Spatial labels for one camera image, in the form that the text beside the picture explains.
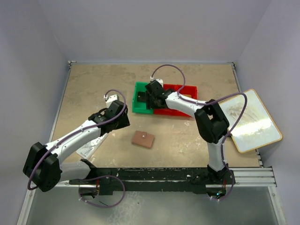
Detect pink leather card holder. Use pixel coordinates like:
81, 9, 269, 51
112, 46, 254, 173
131, 130, 155, 149

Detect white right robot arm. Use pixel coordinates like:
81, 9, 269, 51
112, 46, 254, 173
145, 80, 229, 184

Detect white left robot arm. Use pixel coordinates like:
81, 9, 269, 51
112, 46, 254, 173
23, 100, 130, 192

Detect black VIP cards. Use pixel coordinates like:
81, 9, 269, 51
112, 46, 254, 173
136, 91, 146, 103

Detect red plastic bin middle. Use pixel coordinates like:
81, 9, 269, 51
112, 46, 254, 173
153, 83, 178, 116

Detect red plastic bin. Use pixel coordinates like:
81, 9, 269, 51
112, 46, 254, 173
176, 85, 198, 117
153, 83, 178, 116

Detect green plastic bin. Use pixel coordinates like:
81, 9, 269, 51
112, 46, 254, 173
132, 82, 153, 114

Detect red plastic bin right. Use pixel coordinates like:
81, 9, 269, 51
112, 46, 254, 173
176, 85, 198, 117

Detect yellow framed whiteboard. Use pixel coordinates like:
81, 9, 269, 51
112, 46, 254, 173
231, 89, 282, 153

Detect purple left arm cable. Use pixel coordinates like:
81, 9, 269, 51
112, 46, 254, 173
27, 89, 128, 209

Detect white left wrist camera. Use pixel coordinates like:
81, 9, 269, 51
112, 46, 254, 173
104, 94, 119, 108

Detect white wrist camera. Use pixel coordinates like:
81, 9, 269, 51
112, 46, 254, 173
150, 77, 164, 87
104, 94, 119, 108

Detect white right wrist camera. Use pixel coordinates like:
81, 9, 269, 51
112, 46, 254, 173
150, 77, 164, 87

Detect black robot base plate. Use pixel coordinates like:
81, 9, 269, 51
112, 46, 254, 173
70, 160, 235, 195

